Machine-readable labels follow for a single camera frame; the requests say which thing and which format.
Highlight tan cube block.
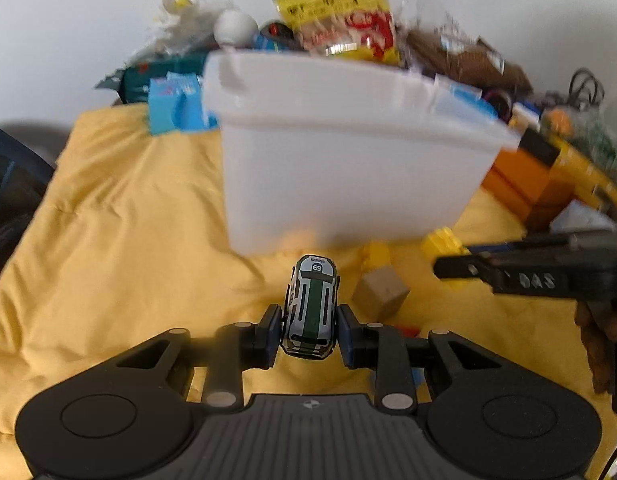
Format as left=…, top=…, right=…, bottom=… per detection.
left=351, top=267, right=411, bottom=322

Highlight yellow box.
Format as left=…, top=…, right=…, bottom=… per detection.
left=547, top=131, right=617, bottom=218

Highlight blue round tin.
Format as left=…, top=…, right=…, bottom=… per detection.
left=257, top=21, right=300, bottom=54

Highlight yellow blanket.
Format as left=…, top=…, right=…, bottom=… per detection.
left=0, top=102, right=617, bottom=480

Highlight white paper sheet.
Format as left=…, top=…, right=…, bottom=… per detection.
left=549, top=199, right=617, bottom=234

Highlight dark grey block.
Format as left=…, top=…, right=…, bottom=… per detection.
left=517, top=127, right=563, bottom=167

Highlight white plastic storage bin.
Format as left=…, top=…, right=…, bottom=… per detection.
left=202, top=50, right=522, bottom=257

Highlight blue box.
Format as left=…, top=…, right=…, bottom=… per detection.
left=147, top=72, right=220, bottom=137

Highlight white plastic bag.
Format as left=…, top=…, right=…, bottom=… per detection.
left=137, top=0, right=225, bottom=63

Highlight green box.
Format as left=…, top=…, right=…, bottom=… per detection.
left=94, top=54, right=210, bottom=107

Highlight person's right hand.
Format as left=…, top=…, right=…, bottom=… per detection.
left=575, top=302, right=617, bottom=413

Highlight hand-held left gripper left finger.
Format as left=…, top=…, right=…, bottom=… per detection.
left=116, top=304, right=283, bottom=408

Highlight orange box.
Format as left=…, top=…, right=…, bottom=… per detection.
left=481, top=129, right=592, bottom=232

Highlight black cables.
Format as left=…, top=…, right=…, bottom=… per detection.
left=567, top=67, right=608, bottom=112

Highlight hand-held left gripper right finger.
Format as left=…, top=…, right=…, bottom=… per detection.
left=337, top=304, right=497, bottom=411

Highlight brown wrapped package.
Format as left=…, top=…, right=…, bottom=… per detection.
left=403, top=24, right=533, bottom=92

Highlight yellow snack bag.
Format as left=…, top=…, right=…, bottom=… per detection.
left=267, top=0, right=405, bottom=67

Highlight yellow toy brick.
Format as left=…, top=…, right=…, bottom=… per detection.
left=421, top=227, right=470, bottom=292

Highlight white ball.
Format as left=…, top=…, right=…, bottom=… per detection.
left=213, top=10, right=260, bottom=49

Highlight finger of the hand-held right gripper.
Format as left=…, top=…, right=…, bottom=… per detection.
left=433, top=252, right=495, bottom=295

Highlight white and green toy car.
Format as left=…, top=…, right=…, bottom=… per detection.
left=281, top=254, right=341, bottom=360

